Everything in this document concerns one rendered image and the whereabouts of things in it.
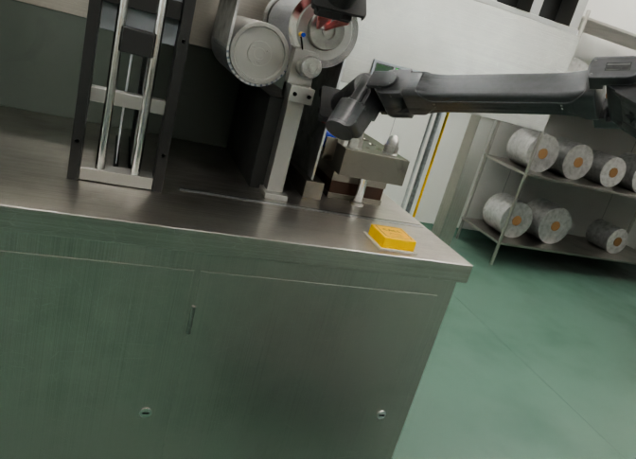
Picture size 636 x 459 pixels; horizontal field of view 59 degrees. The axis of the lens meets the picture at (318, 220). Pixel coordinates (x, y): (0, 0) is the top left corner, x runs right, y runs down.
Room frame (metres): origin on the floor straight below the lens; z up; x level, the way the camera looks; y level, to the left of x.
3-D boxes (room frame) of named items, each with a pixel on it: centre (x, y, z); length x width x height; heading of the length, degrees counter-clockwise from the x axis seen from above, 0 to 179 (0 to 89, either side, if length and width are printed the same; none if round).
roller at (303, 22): (1.30, 0.14, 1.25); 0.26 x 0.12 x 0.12; 23
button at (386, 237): (1.04, -0.15, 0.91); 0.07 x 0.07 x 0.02; 23
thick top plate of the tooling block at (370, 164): (1.41, -0.01, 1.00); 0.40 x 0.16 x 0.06; 23
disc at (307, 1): (1.19, 0.09, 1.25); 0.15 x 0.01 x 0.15; 112
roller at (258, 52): (1.26, 0.25, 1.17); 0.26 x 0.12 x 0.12; 23
